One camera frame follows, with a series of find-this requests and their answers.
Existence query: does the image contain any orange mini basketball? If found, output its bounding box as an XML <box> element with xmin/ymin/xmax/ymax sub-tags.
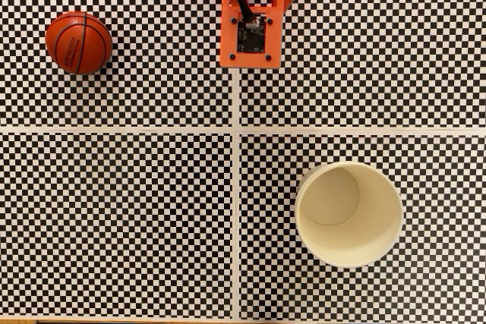
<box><xmin>44</xmin><ymin>11</ymin><xmax>114</xmax><ymax>76</ymax></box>

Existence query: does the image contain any cream paper cup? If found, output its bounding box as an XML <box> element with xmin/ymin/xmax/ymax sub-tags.
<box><xmin>295</xmin><ymin>161</ymin><xmax>404</xmax><ymax>269</ymax></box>

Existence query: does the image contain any orange camera mount with board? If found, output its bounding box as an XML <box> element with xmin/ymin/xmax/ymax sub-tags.
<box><xmin>219</xmin><ymin>0</ymin><xmax>284</xmax><ymax>71</ymax></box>

